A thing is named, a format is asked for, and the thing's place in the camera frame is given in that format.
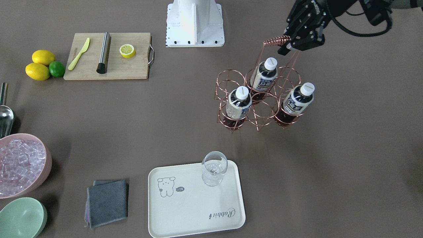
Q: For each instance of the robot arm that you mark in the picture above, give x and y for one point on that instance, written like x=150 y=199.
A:
x=396 y=4

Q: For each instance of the steel ice scoop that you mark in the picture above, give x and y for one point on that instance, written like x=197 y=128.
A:
x=7 y=116

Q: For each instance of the clear ice cubes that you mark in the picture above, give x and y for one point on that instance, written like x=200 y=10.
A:
x=22 y=162

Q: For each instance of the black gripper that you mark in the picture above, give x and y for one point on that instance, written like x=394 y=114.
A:
x=334 y=7

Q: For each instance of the bamboo cutting board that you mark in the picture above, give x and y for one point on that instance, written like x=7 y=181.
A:
x=118 y=67

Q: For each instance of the clear wine glass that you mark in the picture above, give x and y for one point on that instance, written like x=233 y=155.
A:
x=215 y=166

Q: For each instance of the white rabbit tray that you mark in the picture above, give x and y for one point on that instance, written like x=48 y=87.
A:
x=180 y=203

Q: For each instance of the half lemon slice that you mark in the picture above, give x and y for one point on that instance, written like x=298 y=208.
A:
x=127 y=51

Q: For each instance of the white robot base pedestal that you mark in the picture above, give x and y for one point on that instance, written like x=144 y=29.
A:
x=194 y=23

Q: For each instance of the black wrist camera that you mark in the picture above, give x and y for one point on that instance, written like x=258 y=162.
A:
x=376 y=11

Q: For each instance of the grey folded cloth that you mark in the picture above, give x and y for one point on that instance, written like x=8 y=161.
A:
x=107 y=202

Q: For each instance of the steel muddler black tip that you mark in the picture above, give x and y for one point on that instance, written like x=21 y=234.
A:
x=105 y=50

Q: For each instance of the mint green bowl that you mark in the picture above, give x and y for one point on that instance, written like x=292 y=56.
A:
x=24 y=217

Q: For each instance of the tea bottle white cap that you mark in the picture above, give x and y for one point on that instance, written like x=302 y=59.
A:
x=237 y=108

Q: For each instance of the yellow lemon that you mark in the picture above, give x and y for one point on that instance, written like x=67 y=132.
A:
x=44 y=57
x=37 y=71

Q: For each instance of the pink bowl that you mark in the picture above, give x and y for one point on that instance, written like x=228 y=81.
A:
x=47 y=168

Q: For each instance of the green lime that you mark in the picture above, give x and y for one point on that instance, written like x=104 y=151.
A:
x=56 y=69

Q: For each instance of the copper wire bottle basket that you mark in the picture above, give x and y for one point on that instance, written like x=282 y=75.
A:
x=262 y=112

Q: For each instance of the yellow plastic knife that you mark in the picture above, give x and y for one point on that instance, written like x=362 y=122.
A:
x=84 y=49

